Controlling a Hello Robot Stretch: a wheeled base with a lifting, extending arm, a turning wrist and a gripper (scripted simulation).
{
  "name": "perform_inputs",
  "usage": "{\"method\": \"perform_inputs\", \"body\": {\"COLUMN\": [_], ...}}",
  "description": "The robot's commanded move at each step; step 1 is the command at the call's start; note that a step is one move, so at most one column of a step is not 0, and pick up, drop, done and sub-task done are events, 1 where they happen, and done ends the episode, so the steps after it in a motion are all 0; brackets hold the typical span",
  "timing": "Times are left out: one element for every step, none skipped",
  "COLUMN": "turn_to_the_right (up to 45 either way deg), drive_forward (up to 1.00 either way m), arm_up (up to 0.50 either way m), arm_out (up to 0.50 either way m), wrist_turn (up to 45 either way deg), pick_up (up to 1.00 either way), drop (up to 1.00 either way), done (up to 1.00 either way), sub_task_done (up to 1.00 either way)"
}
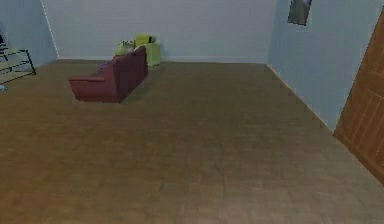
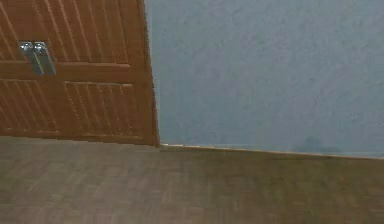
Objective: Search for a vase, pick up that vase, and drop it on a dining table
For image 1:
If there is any green armchair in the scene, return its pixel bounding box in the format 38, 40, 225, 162
115, 33, 162, 67

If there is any dark red sofa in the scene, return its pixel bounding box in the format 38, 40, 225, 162
68, 45, 149, 104

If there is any yellow-green cushion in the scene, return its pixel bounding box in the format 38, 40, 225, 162
135, 33, 157, 48

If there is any white patterned cushion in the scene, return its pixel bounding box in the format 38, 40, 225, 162
121, 39, 135, 55

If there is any brown wooden room door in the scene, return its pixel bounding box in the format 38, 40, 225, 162
333, 7, 384, 186

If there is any black metal shelf rack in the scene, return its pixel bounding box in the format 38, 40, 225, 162
0, 32, 37, 85

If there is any dark framed wall picture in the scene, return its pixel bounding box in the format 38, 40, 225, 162
287, 0, 314, 27

